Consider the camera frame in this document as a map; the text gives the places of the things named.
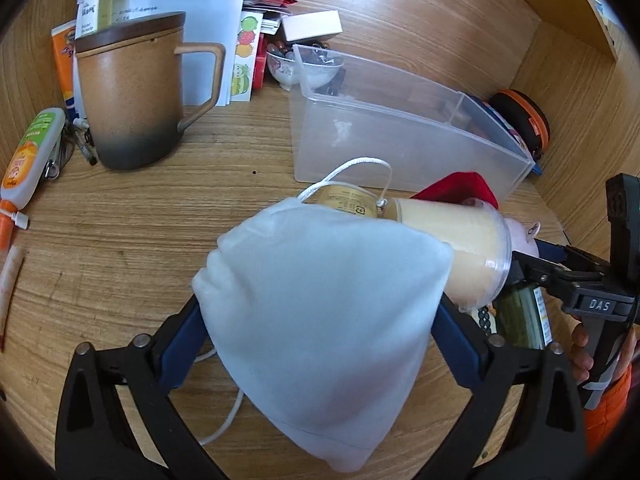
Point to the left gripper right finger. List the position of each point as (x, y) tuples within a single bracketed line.
[(546, 438)]

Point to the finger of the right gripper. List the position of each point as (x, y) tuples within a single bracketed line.
[(556, 279), (571, 257)]

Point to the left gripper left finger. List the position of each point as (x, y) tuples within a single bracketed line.
[(116, 419)]

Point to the pink round piggy bank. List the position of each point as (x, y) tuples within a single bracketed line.
[(523, 238)]

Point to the dark green spray bottle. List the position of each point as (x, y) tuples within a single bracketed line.
[(522, 317)]

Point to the clear jar with cream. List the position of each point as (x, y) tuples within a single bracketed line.
[(479, 236)]

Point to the red velvet pouch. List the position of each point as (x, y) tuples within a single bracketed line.
[(457, 188)]

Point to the gold lotion tube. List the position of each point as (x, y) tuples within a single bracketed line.
[(352, 199)]

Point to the orange sleeve forearm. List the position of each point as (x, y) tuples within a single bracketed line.
[(600, 423)]

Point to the right hand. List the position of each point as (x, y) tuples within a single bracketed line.
[(582, 361)]

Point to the orange black round case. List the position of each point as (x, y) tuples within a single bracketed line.
[(525, 117)]

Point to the clear plastic storage bin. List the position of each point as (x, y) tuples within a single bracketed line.
[(423, 129)]

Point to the orange white glue tube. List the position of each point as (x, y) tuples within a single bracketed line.
[(25, 169)]

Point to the white bowl of trinkets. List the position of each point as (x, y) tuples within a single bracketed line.
[(290, 65)]

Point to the brown ceramic mug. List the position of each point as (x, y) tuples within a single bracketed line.
[(132, 93)]

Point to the fruit sticker strip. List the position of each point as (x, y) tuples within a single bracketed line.
[(245, 53)]

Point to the orange book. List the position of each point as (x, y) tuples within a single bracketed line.
[(63, 44)]

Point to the dark wooden mug lid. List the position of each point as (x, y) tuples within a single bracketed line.
[(130, 29)]

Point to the white paper folder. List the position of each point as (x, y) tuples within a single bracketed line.
[(195, 20)]

